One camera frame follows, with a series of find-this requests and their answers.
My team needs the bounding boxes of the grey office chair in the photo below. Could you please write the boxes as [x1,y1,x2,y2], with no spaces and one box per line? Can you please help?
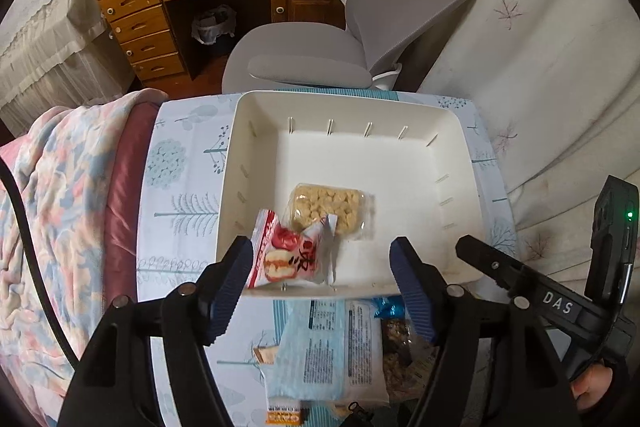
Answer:
[221,0,469,93]

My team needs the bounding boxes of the blue foil snack packet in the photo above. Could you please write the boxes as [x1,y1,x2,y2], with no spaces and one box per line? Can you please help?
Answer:
[372,296,406,320]

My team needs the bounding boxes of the black trash bin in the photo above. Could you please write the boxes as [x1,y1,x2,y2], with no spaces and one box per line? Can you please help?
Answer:
[191,4,236,46]

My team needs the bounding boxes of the white plastic tray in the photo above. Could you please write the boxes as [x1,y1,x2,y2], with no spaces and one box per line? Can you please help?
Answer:
[217,91,485,299]

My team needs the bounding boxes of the orange label small packet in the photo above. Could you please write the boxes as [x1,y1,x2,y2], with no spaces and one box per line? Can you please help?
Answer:
[265,397,304,426]

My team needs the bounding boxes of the black cable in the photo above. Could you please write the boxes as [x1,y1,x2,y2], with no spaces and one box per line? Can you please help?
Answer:
[0,156,80,371]

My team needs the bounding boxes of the right human hand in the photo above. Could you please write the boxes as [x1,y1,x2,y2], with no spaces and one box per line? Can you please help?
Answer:
[570,364,613,411]

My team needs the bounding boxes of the light blue white packet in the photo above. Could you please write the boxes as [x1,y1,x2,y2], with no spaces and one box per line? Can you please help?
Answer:
[265,299,390,407]

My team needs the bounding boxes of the floral pink blue blanket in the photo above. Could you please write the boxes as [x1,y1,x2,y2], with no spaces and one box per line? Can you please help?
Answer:
[1,89,167,426]

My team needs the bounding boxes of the nut bar clear wrapper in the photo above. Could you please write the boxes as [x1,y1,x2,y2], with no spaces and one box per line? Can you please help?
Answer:
[381,319,438,403]

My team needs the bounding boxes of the clear pack beige puffs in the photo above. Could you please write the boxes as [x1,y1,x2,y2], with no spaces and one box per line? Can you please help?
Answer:
[285,183,375,241]

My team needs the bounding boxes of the white lace bed cover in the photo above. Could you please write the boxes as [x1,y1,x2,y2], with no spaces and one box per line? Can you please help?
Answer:
[1,0,134,136]

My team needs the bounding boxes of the red apple snack packet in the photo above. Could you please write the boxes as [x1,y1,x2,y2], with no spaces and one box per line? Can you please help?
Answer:
[245,209,337,289]

